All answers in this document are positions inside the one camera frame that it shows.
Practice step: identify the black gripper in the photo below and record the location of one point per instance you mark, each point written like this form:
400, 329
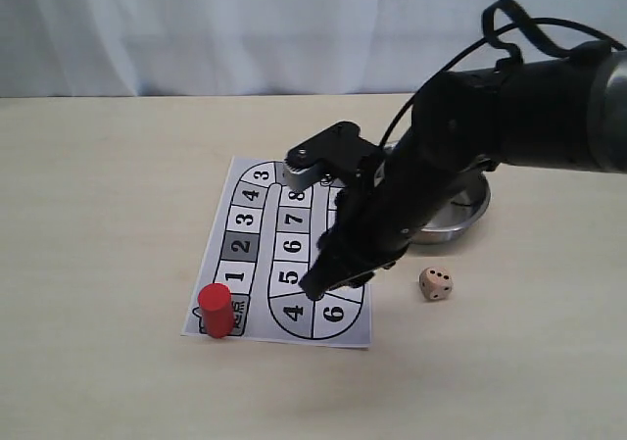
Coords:
349, 253

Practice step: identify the wooden die with black pips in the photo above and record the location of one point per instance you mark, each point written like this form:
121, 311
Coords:
435, 284

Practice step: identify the red cylinder game piece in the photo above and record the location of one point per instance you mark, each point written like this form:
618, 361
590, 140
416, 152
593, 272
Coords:
217, 315

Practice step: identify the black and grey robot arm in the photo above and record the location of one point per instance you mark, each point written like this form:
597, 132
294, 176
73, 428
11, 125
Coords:
566, 114

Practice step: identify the numbered paper game board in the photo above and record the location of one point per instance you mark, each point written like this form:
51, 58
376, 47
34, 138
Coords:
263, 240

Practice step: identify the stainless steel round bowl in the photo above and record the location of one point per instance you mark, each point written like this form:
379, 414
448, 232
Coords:
455, 214

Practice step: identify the white backdrop curtain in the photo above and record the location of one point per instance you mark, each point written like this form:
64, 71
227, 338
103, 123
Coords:
243, 47

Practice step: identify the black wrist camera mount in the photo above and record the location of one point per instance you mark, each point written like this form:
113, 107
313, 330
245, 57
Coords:
337, 152

